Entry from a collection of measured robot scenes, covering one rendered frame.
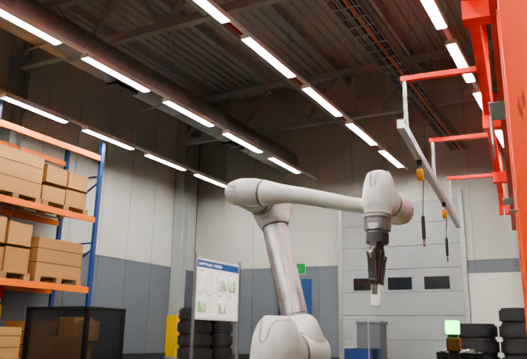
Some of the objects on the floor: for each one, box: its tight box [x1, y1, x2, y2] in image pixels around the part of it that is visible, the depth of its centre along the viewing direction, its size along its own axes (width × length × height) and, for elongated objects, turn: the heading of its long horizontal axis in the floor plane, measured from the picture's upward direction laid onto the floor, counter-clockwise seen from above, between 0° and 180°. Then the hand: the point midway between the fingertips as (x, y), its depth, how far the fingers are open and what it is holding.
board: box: [189, 252, 241, 359], centre depth 1081 cm, size 150×50×195 cm, turn 155°
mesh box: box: [21, 306, 126, 359], centre depth 936 cm, size 88×127×97 cm
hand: (376, 295), depth 196 cm, fingers closed
